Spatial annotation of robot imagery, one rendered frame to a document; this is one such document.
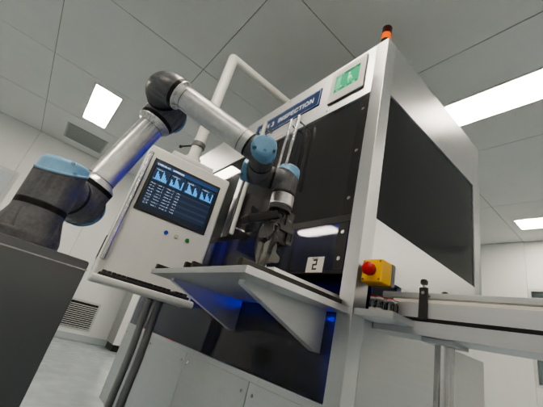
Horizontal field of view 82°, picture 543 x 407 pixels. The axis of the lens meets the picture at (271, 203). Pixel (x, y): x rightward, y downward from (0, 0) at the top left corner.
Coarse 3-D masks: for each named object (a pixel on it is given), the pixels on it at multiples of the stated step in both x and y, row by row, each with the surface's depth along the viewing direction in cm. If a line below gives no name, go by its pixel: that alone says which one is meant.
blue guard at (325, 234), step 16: (336, 224) 117; (240, 240) 167; (304, 240) 127; (320, 240) 120; (336, 240) 113; (208, 256) 187; (224, 256) 172; (240, 256) 159; (288, 256) 130; (304, 256) 123; (320, 256) 116
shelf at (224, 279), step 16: (160, 272) 121; (176, 272) 108; (192, 272) 98; (208, 272) 90; (224, 272) 84; (240, 272) 78; (256, 272) 78; (208, 288) 129; (224, 288) 116; (240, 288) 105; (272, 288) 88; (288, 288) 83; (304, 288) 87; (320, 304) 94; (336, 304) 94
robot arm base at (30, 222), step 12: (12, 204) 71; (24, 204) 71; (36, 204) 72; (48, 204) 73; (0, 216) 69; (12, 216) 70; (24, 216) 70; (36, 216) 71; (48, 216) 73; (60, 216) 76; (0, 228) 67; (12, 228) 67; (24, 228) 69; (36, 228) 70; (48, 228) 73; (60, 228) 76; (24, 240) 68; (36, 240) 70; (48, 240) 72; (60, 240) 77
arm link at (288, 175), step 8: (280, 168) 104; (288, 168) 103; (296, 168) 104; (280, 176) 101; (288, 176) 102; (296, 176) 103; (272, 184) 102; (280, 184) 101; (288, 184) 101; (296, 184) 103; (272, 192) 102; (288, 192) 100
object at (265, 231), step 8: (272, 208) 99; (280, 208) 98; (288, 208) 99; (280, 216) 98; (288, 216) 100; (264, 224) 98; (272, 224) 94; (280, 224) 95; (288, 224) 100; (264, 232) 96; (272, 232) 93; (280, 232) 96; (288, 232) 97; (264, 240) 96; (280, 240) 96; (288, 240) 97
